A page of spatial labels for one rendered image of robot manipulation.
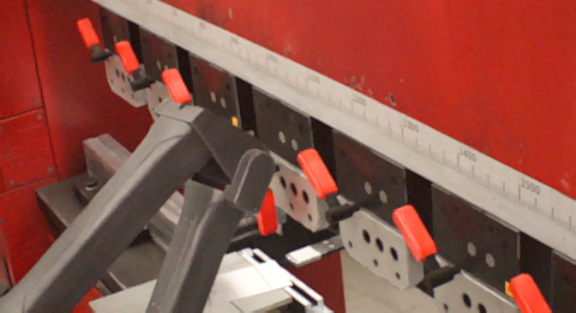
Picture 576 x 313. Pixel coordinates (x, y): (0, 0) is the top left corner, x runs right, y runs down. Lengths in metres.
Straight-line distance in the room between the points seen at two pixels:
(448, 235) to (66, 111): 1.40
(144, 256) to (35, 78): 0.52
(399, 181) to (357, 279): 2.44
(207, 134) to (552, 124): 0.41
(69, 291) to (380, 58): 0.41
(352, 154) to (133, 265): 0.85
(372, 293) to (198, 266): 2.34
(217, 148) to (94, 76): 1.24
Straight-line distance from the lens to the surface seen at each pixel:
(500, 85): 1.06
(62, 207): 2.39
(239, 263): 1.80
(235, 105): 1.59
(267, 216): 1.52
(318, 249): 1.80
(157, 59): 1.83
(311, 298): 1.69
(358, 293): 3.62
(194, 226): 1.29
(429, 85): 1.16
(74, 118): 2.48
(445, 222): 1.21
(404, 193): 1.26
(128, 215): 1.22
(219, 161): 1.26
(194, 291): 1.30
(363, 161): 1.32
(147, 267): 2.09
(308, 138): 1.42
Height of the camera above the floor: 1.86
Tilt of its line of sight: 23 degrees down
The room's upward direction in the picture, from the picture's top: 7 degrees counter-clockwise
